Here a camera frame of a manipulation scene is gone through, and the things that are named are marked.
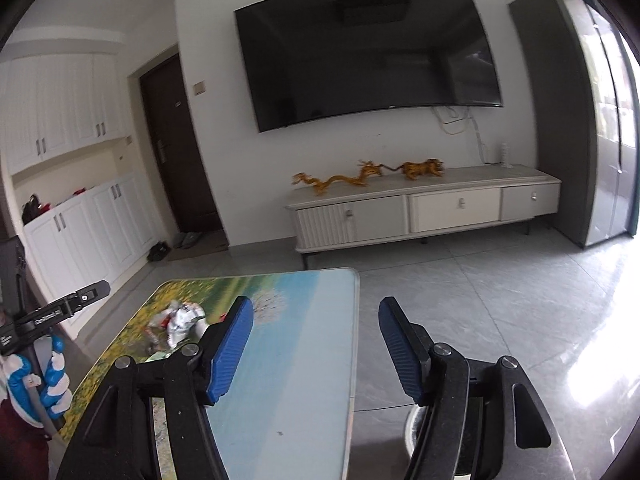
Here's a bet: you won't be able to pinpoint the white wall cable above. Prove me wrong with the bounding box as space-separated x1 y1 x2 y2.
432 105 488 166

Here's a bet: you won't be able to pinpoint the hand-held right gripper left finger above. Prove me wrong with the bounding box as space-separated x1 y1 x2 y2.
55 296 255 480

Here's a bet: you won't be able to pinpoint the brown door mat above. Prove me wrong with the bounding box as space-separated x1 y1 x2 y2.
165 230 228 261

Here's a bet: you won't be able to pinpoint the red snack wrapper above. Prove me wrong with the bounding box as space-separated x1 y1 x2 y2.
144 310 176 348

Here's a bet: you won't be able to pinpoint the white upper wall cabinets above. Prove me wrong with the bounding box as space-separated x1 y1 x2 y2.
0 52 126 176

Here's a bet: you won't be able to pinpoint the black wall television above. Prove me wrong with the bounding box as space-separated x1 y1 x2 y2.
234 0 504 134

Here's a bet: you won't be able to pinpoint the golden tiger figurine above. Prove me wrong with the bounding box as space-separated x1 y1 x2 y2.
397 158 446 181

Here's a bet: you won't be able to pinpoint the golden dragon figurine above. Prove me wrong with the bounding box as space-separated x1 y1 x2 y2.
292 160 386 196

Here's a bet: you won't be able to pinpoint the white round bin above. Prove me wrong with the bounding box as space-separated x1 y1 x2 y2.
402 402 436 466

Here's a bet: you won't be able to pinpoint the black bag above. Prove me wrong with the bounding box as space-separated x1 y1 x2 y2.
21 194 46 223

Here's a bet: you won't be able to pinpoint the dark brown door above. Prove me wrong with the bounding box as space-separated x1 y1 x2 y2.
139 52 223 236

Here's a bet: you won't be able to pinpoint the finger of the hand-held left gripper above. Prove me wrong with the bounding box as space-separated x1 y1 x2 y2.
47 280 111 318

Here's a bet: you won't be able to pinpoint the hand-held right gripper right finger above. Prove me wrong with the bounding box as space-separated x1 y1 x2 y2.
377 296 596 480

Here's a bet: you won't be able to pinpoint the landscape print floor mat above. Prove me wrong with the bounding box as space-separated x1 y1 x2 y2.
60 267 361 480

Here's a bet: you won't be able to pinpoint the person's left hand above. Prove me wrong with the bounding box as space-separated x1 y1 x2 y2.
0 334 73 428

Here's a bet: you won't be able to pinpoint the white plastic bag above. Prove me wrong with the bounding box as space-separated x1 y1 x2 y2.
157 300 207 348

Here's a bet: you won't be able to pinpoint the white television cabinet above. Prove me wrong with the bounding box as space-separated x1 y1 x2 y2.
284 165 562 270

